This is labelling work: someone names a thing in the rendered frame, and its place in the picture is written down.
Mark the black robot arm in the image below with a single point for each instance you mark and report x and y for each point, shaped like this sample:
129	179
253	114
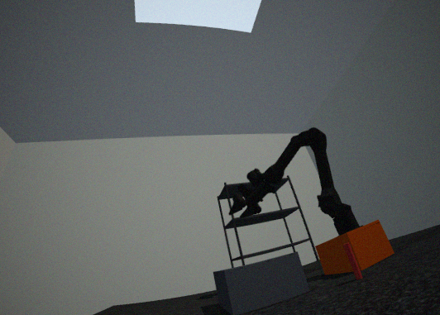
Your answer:
329	201

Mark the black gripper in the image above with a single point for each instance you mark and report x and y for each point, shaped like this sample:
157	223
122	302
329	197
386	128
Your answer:
251	200

